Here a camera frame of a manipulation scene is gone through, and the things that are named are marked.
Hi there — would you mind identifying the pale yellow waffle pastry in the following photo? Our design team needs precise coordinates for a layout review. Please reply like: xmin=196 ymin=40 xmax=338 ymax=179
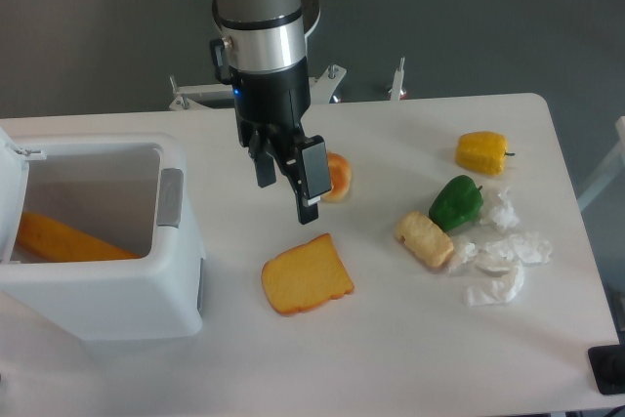
xmin=395 ymin=211 xmax=454 ymax=270

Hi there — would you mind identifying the yellow corn piece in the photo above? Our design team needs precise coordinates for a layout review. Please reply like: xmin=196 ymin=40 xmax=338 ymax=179
xmin=455 ymin=131 xmax=515 ymax=176

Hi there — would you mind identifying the crumpled white tissue lower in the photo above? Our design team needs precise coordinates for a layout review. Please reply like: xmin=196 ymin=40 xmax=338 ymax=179
xmin=462 ymin=264 xmax=525 ymax=307

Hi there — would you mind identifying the knotted bread roll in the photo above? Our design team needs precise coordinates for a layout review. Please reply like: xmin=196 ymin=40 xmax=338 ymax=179
xmin=322 ymin=152 xmax=353 ymax=202

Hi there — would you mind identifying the black device at table edge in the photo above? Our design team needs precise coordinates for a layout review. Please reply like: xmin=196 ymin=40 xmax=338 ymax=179
xmin=587 ymin=345 xmax=624 ymax=396

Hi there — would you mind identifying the white frame at right edge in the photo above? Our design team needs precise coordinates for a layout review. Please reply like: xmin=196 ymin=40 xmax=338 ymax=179
xmin=577 ymin=116 xmax=624 ymax=212

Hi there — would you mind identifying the white plastic trash can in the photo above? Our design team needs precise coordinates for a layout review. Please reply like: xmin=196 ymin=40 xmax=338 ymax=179
xmin=1 ymin=133 xmax=206 ymax=341

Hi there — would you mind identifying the crumpled white tissue middle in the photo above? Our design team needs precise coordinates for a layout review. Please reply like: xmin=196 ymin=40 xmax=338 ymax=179
xmin=474 ymin=231 xmax=553 ymax=274

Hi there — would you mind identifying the orange bread in trash can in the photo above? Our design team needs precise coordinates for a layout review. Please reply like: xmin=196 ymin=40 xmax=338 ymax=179
xmin=16 ymin=212 xmax=140 ymax=263

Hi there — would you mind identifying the green bell pepper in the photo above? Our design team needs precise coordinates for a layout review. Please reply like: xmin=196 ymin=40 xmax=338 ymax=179
xmin=429 ymin=175 xmax=483 ymax=231

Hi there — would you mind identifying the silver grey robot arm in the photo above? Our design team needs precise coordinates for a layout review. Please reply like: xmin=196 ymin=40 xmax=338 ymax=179
xmin=209 ymin=0 xmax=331 ymax=225

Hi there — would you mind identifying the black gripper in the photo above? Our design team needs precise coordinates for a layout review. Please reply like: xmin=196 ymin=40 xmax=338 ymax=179
xmin=209 ymin=38 xmax=326 ymax=225

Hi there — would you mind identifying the crumpled white tissue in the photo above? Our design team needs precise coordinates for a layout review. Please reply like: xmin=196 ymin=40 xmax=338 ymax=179
xmin=447 ymin=235 xmax=479 ymax=273
xmin=474 ymin=231 xmax=553 ymax=274
xmin=479 ymin=187 xmax=520 ymax=232
xmin=462 ymin=264 xmax=525 ymax=307

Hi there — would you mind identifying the orange toast slice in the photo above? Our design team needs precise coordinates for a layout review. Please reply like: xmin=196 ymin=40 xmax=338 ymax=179
xmin=261 ymin=233 xmax=354 ymax=315

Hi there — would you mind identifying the crumpled white tissue upper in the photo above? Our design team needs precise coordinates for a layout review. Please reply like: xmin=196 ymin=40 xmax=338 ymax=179
xmin=479 ymin=187 xmax=520 ymax=232

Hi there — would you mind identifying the crumpled white tissue left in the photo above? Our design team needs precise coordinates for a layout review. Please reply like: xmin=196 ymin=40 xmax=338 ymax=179
xmin=447 ymin=235 xmax=479 ymax=273

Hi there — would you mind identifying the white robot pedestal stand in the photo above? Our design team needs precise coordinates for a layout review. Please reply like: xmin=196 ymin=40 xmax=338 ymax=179
xmin=169 ymin=56 xmax=407 ymax=111

